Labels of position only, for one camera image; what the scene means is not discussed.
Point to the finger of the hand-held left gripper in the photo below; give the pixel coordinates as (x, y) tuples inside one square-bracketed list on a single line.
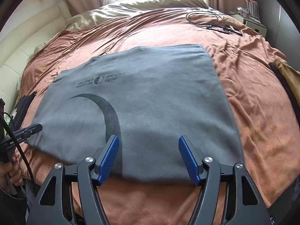
[(30, 130)]

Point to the beige duvet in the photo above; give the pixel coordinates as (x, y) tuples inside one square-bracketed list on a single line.
[(121, 9)]

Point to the striped gift bag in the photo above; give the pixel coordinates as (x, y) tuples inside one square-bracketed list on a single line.
[(252, 5)]

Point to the folded tan shirt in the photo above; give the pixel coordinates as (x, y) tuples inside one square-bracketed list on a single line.
[(291, 75)]

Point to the small white device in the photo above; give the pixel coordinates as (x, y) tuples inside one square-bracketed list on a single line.
[(242, 10)]

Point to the orange-brown blanket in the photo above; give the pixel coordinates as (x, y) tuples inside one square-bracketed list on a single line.
[(253, 112)]

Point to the person's left hand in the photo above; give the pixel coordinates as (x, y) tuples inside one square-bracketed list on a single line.
[(5, 171)]

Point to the cream padded headboard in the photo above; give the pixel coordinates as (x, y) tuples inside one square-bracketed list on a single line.
[(23, 51)]

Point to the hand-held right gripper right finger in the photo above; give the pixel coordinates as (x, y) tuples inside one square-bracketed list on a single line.
[(188, 161)]

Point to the grey t-shirt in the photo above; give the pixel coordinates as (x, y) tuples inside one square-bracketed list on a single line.
[(152, 98)]

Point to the white nightstand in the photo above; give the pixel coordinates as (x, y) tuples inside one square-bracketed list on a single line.
[(255, 28)]

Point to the black garment with paw print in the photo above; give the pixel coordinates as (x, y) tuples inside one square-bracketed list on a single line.
[(22, 107)]

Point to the folded black garment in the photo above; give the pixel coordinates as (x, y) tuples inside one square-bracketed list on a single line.
[(281, 79)]

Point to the white power strip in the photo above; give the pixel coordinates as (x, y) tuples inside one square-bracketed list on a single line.
[(254, 20)]

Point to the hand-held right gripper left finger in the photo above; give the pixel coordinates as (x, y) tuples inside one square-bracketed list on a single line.
[(109, 161)]

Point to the grey wardrobe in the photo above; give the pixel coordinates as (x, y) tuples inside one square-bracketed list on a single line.
[(274, 11)]

